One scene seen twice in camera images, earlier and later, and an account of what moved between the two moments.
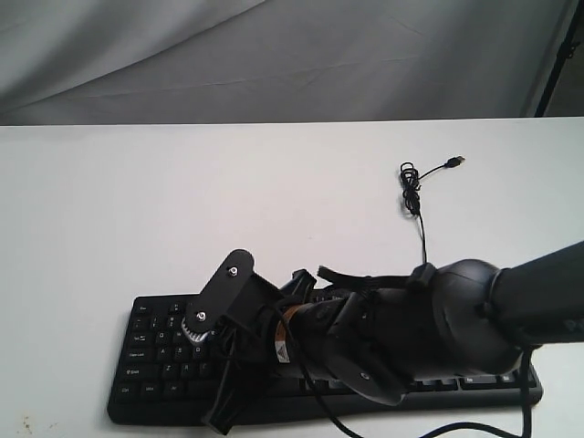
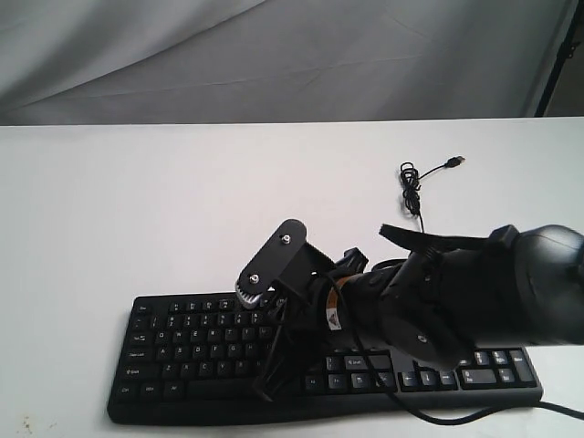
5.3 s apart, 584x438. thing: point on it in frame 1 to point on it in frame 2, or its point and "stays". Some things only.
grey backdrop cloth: x=78 y=62 stays
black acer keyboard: x=159 y=375 stays
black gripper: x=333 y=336 to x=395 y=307
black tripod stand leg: x=566 y=51 stays
